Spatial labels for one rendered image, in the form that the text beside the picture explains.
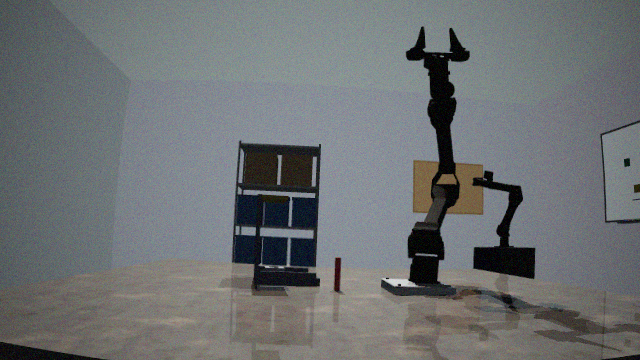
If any dark red peg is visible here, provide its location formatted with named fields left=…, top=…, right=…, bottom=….
left=334, top=257, right=341, bottom=290

